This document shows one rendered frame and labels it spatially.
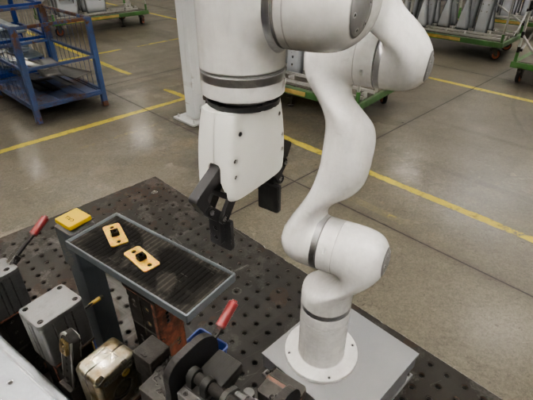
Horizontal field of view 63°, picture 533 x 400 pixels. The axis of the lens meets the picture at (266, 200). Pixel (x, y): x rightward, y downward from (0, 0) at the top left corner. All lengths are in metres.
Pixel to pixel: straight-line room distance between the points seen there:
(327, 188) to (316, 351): 0.45
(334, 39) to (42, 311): 0.78
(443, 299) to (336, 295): 1.72
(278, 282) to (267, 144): 1.10
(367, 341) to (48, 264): 1.15
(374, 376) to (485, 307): 1.56
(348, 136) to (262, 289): 0.81
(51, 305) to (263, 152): 0.64
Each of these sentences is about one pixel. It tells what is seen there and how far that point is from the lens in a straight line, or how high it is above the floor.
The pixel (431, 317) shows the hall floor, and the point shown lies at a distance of 2.52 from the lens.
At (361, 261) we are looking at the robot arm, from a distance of 0.89.
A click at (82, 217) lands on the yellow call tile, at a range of 1.12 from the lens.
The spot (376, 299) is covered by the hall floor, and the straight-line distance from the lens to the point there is 2.53.
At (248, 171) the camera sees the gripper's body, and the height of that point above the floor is 1.53.
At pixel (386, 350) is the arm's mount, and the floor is 0.80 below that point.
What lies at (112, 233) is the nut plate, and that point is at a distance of 1.02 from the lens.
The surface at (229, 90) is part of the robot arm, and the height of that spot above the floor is 1.62.
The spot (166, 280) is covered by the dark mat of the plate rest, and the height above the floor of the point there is 1.16.
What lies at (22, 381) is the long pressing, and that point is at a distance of 1.03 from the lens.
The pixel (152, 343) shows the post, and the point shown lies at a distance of 0.86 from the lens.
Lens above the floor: 1.75
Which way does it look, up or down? 32 degrees down
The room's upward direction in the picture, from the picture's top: straight up
